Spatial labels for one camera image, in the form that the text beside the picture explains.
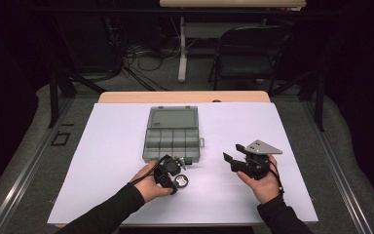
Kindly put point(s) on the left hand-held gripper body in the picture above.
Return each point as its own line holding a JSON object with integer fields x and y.
{"x": 167, "y": 177}

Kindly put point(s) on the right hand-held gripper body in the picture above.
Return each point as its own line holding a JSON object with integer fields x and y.
{"x": 256, "y": 162}

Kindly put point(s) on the grey transparent compartment box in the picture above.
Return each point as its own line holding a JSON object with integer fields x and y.
{"x": 172, "y": 139}

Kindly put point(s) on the person's left hand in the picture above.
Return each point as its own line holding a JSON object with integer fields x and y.
{"x": 147, "y": 188}

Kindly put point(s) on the person's right hand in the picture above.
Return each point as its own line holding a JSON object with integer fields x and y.
{"x": 263, "y": 190}

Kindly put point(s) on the white table sheet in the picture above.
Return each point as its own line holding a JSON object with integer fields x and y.
{"x": 110, "y": 162}

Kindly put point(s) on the black folding chair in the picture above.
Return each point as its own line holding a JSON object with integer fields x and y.
{"x": 245, "y": 65}

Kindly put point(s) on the black metal stand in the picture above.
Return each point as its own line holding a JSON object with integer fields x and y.
{"x": 319, "y": 100}
{"x": 54, "y": 97}

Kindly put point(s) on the white-framed wooden desk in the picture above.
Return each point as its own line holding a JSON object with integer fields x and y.
{"x": 182, "y": 48}

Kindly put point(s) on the dark equipment case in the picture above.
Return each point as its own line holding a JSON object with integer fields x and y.
{"x": 91, "y": 45}

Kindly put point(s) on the aluminium floor rail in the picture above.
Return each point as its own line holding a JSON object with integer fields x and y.
{"x": 337, "y": 172}
{"x": 29, "y": 169}

